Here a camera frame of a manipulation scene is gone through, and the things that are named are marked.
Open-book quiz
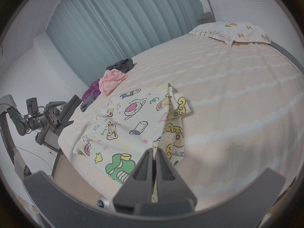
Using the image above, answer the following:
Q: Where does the white printed pyjama top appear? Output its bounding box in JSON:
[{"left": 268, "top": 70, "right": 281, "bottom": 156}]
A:
[{"left": 73, "top": 83, "right": 192, "bottom": 202}]

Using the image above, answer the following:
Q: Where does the white printed pillow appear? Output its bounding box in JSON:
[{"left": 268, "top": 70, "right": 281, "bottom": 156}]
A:
[{"left": 189, "top": 21, "right": 272, "bottom": 47}]

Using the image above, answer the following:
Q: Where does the pink garment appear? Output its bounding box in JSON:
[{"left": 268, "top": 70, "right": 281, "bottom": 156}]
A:
[{"left": 98, "top": 69, "right": 128, "bottom": 96}]

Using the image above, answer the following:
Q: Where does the black cable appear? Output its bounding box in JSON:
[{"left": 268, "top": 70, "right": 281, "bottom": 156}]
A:
[{"left": 14, "top": 146, "right": 56, "bottom": 176}]

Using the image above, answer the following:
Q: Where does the dark grey garment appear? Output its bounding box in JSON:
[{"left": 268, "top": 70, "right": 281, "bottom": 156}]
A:
[{"left": 80, "top": 95, "right": 97, "bottom": 113}]

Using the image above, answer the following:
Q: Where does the purple garment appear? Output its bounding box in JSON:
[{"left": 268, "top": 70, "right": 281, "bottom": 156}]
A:
[{"left": 82, "top": 79, "right": 101, "bottom": 101}]

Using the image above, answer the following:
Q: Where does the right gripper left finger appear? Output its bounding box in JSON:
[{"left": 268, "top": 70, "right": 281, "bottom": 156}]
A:
[{"left": 112, "top": 148, "right": 154, "bottom": 214}]

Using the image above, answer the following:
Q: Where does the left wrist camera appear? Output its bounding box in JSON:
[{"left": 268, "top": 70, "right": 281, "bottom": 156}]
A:
[{"left": 26, "top": 97, "right": 39, "bottom": 115}]

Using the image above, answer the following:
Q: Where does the bed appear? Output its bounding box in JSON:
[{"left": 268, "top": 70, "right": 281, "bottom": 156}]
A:
[{"left": 51, "top": 0, "right": 304, "bottom": 213}]

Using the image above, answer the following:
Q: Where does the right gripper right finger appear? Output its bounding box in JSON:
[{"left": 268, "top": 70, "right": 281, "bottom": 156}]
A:
[{"left": 155, "top": 149, "right": 198, "bottom": 209}]

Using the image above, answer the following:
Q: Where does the grey bedside table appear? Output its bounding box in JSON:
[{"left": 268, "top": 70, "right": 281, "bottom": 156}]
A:
[{"left": 200, "top": 12, "right": 216, "bottom": 25}]

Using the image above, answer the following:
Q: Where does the blue-green curtain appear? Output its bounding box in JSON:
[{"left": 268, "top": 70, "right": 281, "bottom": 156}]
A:
[
  {"left": 74, "top": 0, "right": 207, "bottom": 59},
  {"left": 45, "top": 0, "right": 126, "bottom": 88}
]

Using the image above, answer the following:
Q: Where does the black garment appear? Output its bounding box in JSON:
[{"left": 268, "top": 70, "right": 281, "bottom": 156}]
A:
[{"left": 106, "top": 58, "right": 135, "bottom": 73}]

